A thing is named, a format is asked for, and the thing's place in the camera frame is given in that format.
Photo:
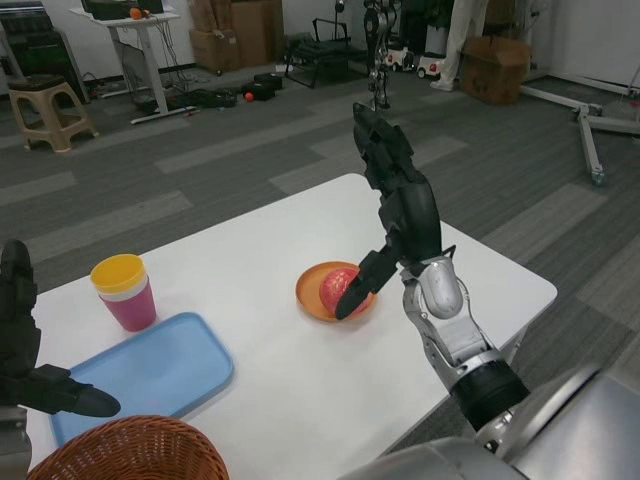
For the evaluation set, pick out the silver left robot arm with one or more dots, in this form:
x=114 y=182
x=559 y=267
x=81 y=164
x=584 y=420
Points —
x=12 y=445

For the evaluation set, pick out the black folding chair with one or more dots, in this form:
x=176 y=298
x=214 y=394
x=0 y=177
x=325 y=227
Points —
x=325 y=55

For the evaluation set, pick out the silver black humanoid robot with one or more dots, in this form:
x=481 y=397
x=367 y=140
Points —
x=379 y=50

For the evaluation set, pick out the tall brown cardboard box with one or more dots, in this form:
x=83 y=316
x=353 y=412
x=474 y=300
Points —
x=500 y=12

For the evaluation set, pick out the yellow plastic cup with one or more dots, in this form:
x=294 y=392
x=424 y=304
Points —
x=117 y=272

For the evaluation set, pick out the orange round plate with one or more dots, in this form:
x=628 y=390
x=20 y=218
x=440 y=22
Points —
x=310 y=285

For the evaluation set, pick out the white toy car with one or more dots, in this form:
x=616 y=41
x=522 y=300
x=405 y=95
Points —
x=402 y=60
x=430 y=67

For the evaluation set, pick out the beige plastic stool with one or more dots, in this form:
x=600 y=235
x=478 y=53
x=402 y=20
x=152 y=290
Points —
x=50 y=100

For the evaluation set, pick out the black equipment case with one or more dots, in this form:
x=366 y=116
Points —
x=265 y=87

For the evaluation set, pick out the open brown cardboard box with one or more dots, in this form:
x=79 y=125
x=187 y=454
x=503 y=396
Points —
x=492 y=75

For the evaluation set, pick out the stacked worn cardboard boxes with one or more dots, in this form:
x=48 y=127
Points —
x=215 y=47

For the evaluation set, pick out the large closed cardboard box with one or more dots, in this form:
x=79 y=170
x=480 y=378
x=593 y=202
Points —
x=260 y=35

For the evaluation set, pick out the white metal gantry frame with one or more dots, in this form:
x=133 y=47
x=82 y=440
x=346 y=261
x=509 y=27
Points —
x=590 y=145

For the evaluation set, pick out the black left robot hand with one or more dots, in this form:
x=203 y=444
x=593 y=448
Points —
x=20 y=350

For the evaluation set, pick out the red apple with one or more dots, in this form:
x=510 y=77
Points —
x=335 y=290

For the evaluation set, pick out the light blue plastic tray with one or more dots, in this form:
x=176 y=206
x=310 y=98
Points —
x=165 y=365

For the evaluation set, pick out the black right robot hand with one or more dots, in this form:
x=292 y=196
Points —
x=415 y=215

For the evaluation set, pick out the silver robot chest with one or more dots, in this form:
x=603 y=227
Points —
x=430 y=460

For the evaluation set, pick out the pink plastic cup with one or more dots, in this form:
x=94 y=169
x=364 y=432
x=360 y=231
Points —
x=132 y=312

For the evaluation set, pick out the white standing desk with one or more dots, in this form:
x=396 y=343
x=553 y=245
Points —
x=156 y=75

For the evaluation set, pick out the brown wicker basket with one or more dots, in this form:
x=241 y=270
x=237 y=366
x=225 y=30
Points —
x=130 y=450

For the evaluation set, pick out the white plastic cup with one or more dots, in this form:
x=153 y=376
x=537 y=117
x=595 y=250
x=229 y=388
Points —
x=127 y=296

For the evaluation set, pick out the large black box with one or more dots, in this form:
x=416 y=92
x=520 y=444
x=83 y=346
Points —
x=107 y=9

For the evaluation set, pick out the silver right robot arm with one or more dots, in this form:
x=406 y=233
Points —
x=450 y=320

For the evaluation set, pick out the person in white trousers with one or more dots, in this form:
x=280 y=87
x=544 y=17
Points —
x=457 y=50

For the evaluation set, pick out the small black box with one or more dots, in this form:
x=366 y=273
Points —
x=149 y=6

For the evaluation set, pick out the black equipment rack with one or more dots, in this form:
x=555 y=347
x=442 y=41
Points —
x=40 y=55

